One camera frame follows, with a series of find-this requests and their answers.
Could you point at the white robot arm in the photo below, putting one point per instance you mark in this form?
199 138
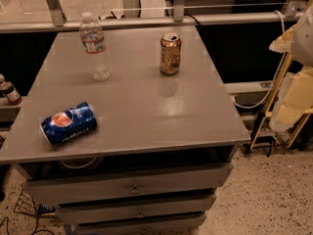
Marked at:
302 39

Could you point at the top grey drawer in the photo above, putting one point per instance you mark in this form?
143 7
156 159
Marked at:
128 184

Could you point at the clear plastic water bottle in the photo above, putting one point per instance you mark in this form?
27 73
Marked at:
94 44

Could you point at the blue pepsi can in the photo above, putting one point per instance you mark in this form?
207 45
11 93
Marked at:
69 124

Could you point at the gold soda can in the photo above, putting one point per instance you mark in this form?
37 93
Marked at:
170 59

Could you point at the small brown medicine bottle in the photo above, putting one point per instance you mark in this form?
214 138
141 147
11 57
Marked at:
9 91

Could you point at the middle grey drawer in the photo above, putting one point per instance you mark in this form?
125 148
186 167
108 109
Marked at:
136 209

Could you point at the bottom grey drawer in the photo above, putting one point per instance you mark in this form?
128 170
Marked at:
142 226

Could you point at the grey drawer cabinet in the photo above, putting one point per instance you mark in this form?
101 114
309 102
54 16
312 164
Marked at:
145 120

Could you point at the white bowl in drawer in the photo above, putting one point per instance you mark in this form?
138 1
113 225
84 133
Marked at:
80 164

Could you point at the black wire basket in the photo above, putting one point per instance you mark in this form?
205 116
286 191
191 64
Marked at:
26 205

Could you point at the grey metal railing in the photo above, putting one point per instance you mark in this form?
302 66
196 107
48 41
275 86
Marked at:
65 15

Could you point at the grey drawer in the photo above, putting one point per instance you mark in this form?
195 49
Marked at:
128 184
142 226
136 209

